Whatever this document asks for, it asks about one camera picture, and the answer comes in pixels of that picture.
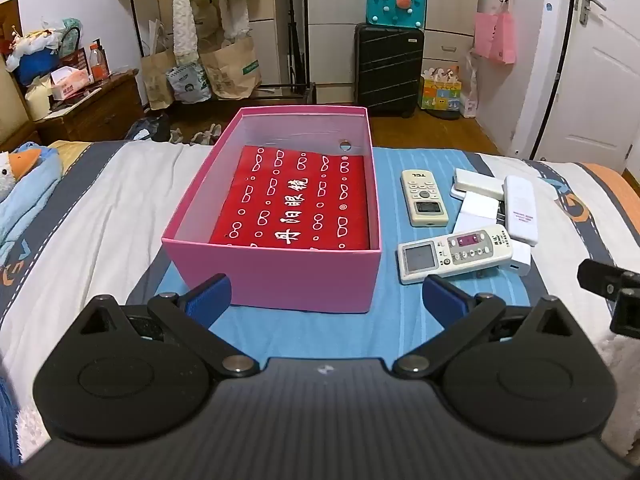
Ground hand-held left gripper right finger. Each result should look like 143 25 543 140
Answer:
392 276 581 380

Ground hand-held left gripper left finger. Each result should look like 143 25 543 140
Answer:
70 273 261 378

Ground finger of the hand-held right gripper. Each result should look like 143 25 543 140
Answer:
577 259 640 306
610 286 640 337

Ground white remote with purple buttons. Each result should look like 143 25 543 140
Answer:
397 225 514 286

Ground pink cardboard box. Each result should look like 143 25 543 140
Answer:
161 106 383 313

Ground cream remote control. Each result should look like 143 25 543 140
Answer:
401 169 449 228

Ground white power bank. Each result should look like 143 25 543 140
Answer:
509 241 532 277

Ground white flat card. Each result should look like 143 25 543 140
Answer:
451 191 502 235

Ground white oblong device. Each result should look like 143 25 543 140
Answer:
502 175 541 247

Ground white oblong case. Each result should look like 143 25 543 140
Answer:
452 167 506 201

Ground red printed bag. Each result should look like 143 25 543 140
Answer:
209 145 372 252

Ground slippers on floor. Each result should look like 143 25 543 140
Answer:
192 124 223 146

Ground dark bag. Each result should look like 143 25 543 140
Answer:
124 112 171 143

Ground white door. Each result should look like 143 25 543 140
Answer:
530 0 640 161

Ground white plastic bag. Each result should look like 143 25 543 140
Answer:
462 50 481 118

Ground colourful gift bag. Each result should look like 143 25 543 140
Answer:
419 66 463 121

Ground blue duck plush toy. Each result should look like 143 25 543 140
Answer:
0 141 63 261

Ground white and green bag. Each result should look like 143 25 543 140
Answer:
166 62 213 105

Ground wooden nightstand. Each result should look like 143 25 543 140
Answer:
35 70 146 146

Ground black suitcase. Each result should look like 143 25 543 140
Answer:
354 22 426 118

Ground tissue box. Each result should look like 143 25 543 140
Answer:
50 67 91 101

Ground orange bottle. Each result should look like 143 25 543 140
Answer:
89 39 110 82

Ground wooden headboard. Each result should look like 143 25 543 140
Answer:
0 0 41 153

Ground pink shopping bag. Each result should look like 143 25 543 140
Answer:
472 2 517 65

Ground black garment rack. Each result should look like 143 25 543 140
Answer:
127 0 316 106

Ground metal door handle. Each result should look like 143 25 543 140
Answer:
579 0 608 26

